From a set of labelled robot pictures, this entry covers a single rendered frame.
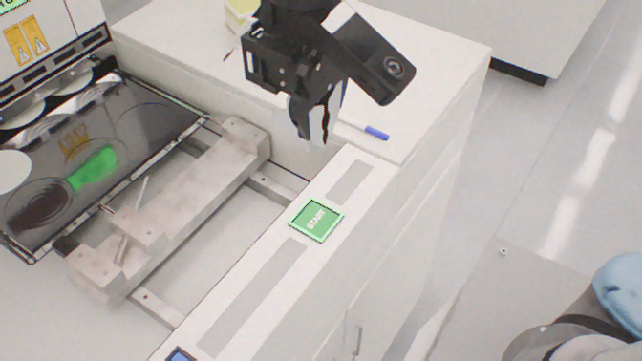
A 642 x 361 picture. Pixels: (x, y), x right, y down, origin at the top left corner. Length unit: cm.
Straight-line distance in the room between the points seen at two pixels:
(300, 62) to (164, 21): 63
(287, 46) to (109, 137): 52
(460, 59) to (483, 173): 120
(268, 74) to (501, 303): 45
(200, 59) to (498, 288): 62
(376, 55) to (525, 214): 163
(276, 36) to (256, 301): 32
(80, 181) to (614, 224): 177
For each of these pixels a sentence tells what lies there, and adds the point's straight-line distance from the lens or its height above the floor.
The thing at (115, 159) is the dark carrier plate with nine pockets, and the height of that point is 90.
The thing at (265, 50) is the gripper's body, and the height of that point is 124.
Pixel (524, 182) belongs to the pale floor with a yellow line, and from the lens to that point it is 218.
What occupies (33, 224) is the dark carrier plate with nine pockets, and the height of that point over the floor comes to 90.
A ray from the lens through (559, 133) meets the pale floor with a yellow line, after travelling 243.
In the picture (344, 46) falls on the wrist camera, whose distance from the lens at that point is 49.
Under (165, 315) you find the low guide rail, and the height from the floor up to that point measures 85.
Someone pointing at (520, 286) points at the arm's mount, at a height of 88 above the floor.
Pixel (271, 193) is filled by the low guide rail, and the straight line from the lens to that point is 92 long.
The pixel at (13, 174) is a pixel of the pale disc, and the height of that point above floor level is 90.
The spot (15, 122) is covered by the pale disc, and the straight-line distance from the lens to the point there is 108.
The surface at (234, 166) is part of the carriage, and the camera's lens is 91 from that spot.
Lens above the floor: 154
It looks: 49 degrees down
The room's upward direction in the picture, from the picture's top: straight up
